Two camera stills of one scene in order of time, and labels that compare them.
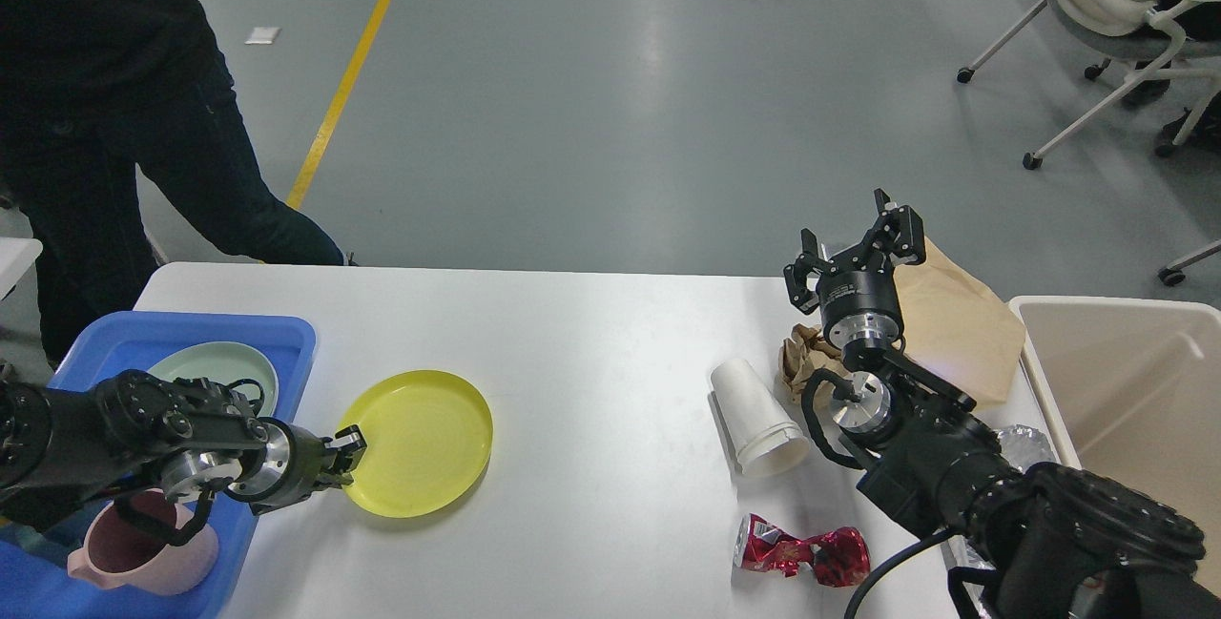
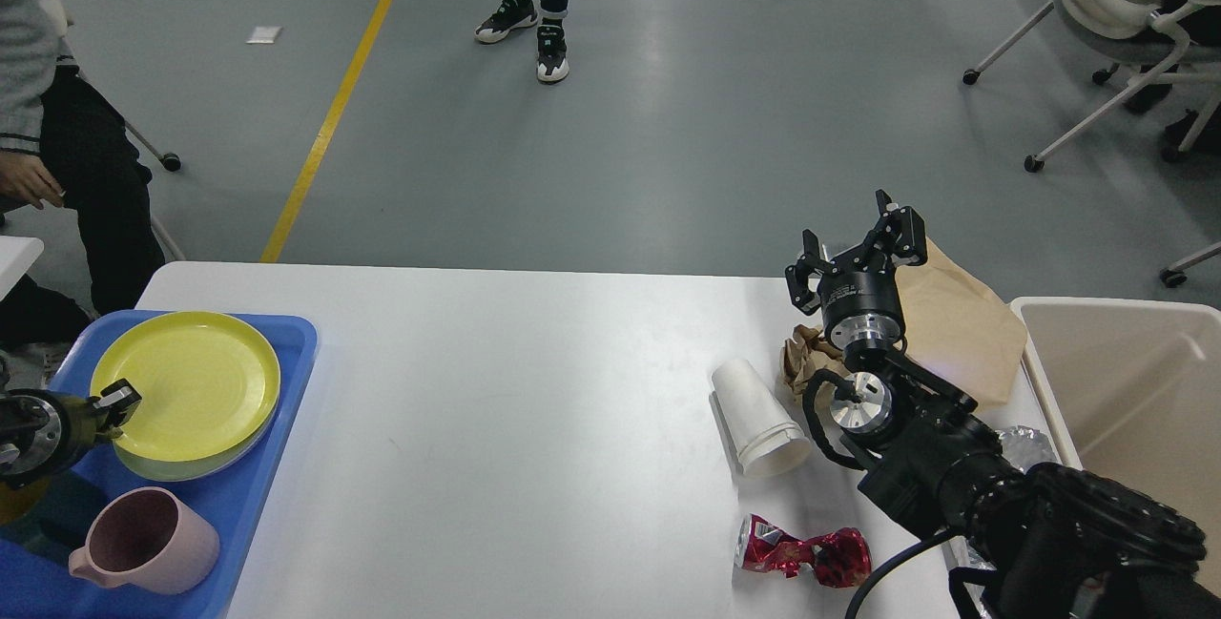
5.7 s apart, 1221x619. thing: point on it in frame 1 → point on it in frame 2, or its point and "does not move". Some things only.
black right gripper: x=860 y=305 does not move
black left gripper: x=288 y=466 → x=39 y=429
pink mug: x=117 y=554 does not move
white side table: x=16 y=255 does not move
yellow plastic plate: x=429 y=439 → x=209 y=384
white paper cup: x=765 y=443 does not move
